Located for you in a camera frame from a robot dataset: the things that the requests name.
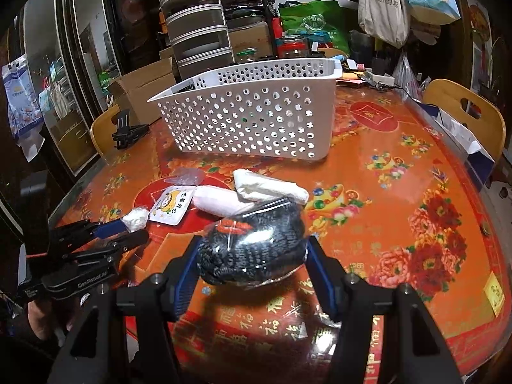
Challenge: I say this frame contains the small white soft wad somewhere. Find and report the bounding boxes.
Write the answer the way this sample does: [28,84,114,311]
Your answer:
[121,207,149,233]

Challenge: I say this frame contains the cartoon sticker packet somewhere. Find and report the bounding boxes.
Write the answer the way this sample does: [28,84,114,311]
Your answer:
[148,186,196,226]

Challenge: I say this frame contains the black knit item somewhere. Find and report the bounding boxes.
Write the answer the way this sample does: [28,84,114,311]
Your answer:
[197,197,307,289]

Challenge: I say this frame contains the clear plastic packet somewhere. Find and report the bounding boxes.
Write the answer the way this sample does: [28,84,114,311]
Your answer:
[164,167,206,186]

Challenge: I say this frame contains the white cloth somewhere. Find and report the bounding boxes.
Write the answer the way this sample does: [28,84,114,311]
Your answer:
[233,169,309,205]
[192,185,255,218]

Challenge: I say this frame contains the left hand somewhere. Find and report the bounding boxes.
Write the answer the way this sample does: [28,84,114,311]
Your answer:
[27,300,76,341]

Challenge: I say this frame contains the left wooden chair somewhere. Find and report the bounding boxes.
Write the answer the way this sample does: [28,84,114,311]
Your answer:
[89,104,120,157]

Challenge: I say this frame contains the wooden chair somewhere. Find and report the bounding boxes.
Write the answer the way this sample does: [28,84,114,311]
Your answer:
[89,104,120,157]
[423,79,506,161]

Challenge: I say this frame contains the black clamp on table edge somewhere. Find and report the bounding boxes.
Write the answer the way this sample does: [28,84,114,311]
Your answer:
[111,109,149,150]

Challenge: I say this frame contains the cardboard box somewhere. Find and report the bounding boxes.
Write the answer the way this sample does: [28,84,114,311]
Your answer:
[108,58,175,125]

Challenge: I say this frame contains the white perforated plastic basket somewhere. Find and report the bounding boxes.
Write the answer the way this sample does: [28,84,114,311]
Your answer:
[148,58,343,161]

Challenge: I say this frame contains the right wooden chair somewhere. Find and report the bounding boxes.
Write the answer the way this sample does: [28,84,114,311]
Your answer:
[423,79,506,161]

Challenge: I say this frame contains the large pickle jar red lid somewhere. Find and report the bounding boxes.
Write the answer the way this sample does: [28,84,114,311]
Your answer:
[276,35,310,58]

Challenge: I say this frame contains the green shopping bag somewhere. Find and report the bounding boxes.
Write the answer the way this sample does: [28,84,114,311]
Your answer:
[279,0,350,54]

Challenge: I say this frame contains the white canvas tote bag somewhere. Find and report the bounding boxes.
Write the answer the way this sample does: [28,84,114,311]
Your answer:
[357,0,411,49]

